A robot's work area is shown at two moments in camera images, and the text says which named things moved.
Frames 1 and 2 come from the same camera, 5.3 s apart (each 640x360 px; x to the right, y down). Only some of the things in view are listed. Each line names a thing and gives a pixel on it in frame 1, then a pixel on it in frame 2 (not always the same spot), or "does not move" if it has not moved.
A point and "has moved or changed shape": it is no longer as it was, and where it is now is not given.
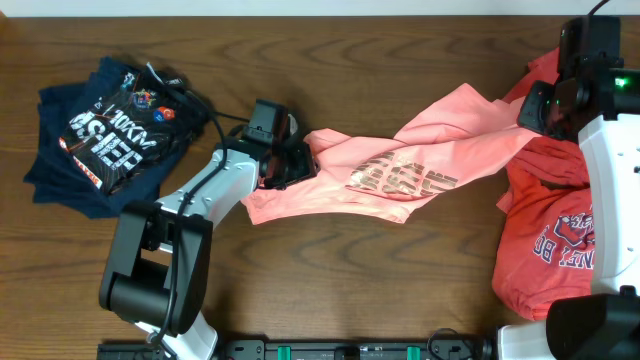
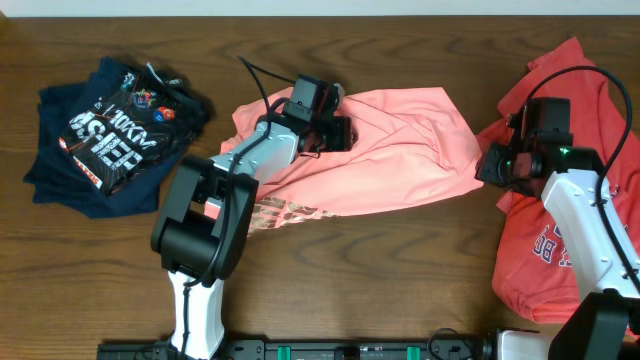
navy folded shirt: [56, 179] does not move
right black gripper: [530, 116] -> [487, 166]
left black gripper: [304, 166] -> [341, 136]
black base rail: [317, 349] does not move
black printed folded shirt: [146, 121] does not move
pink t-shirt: [457, 135] has moved or changed shape
